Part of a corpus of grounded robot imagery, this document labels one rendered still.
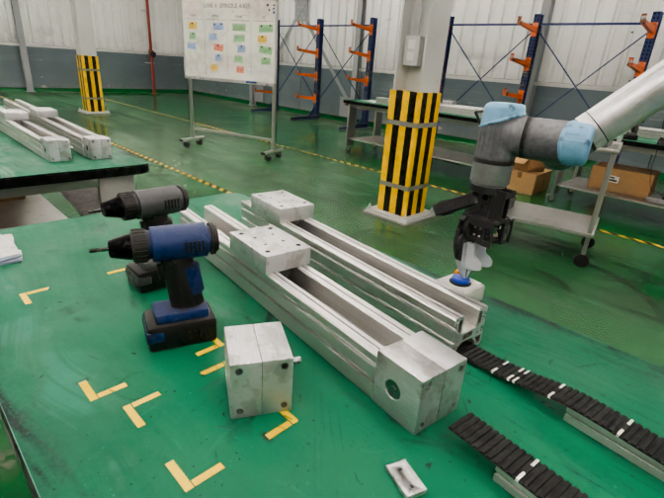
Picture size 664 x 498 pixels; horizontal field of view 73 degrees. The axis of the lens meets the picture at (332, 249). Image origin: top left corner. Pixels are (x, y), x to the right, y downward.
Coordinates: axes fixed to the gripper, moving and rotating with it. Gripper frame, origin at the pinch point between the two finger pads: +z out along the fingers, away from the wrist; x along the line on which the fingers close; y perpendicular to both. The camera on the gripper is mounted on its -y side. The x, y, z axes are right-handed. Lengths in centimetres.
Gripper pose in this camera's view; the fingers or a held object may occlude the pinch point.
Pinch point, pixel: (462, 271)
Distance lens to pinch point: 102.0
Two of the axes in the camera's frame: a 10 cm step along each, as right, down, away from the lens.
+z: -0.6, 9.2, 3.8
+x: 7.9, -1.9, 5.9
